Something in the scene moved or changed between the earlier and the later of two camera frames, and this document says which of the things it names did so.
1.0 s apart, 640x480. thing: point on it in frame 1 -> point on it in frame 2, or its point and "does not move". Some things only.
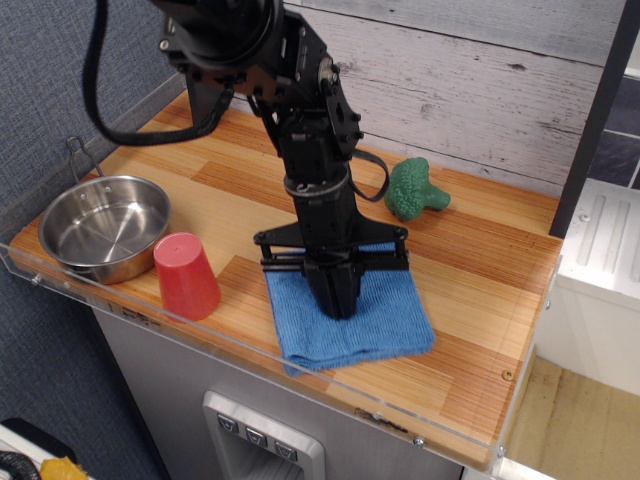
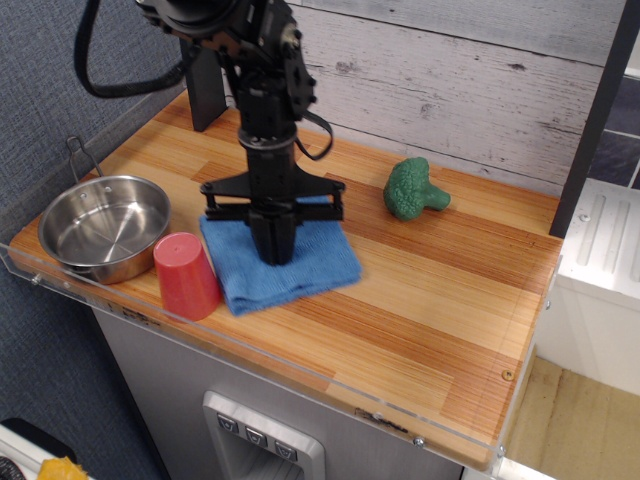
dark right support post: [584, 163] does not move
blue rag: [389, 322] -> [324, 256]
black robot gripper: [330, 230] -> [272, 194]
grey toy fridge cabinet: [212, 418] does not move
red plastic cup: [189, 285] does not move
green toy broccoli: [409, 191] does not move
